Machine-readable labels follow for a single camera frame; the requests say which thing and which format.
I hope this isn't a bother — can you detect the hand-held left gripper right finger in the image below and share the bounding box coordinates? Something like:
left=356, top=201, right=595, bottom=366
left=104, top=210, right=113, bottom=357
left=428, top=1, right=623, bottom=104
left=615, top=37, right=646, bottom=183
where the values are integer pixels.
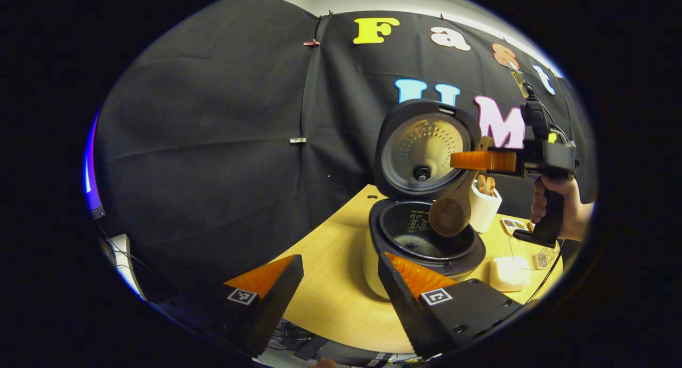
left=378, top=252, right=525, bottom=359

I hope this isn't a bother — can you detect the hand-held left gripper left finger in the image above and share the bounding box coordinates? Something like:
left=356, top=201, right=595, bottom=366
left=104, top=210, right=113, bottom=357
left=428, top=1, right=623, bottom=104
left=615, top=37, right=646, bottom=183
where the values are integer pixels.
left=155, top=253, right=305, bottom=358

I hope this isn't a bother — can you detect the wooden spoon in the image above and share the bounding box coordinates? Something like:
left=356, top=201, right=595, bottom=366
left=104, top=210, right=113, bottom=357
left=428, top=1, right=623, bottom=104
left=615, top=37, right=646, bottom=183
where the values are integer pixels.
left=428, top=136, right=494, bottom=238

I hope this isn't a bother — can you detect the black and silver rice cooker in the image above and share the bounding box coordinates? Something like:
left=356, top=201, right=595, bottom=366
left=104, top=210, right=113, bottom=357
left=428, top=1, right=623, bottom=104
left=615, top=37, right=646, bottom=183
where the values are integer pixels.
left=362, top=99, right=486, bottom=300

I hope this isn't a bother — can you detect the metal wire chopstick holder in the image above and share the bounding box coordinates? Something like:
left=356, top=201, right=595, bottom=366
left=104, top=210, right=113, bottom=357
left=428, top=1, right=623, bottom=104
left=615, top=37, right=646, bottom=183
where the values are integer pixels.
left=534, top=247, right=559, bottom=270

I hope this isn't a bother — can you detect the translucent box of rice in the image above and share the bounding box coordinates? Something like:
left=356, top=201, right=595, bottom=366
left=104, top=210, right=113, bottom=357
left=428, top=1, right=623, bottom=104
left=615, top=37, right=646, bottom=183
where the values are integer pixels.
left=489, top=256, right=532, bottom=292

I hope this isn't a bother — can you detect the white toaster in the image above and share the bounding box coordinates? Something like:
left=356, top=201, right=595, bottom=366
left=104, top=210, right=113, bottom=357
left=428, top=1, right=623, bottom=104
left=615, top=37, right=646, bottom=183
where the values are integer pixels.
left=469, top=182, right=503, bottom=234

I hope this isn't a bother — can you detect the white divided dish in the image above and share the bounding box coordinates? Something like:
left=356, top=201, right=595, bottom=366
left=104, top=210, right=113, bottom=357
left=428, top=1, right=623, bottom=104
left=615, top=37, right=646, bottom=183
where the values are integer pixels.
left=501, top=217, right=533, bottom=235

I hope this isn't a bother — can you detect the white metal stand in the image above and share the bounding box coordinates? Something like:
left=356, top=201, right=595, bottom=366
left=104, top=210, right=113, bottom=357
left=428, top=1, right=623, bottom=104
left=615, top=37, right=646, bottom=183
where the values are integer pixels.
left=109, top=234, right=145, bottom=300

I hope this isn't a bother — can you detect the black backdrop cloth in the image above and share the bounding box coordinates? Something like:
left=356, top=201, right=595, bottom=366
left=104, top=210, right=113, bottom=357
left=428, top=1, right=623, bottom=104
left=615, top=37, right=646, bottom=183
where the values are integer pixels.
left=88, top=0, right=597, bottom=305

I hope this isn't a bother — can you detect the glowing blue monitor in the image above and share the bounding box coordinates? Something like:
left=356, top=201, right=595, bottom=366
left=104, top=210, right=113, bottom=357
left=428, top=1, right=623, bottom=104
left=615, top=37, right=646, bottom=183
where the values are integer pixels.
left=84, top=112, right=106, bottom=220

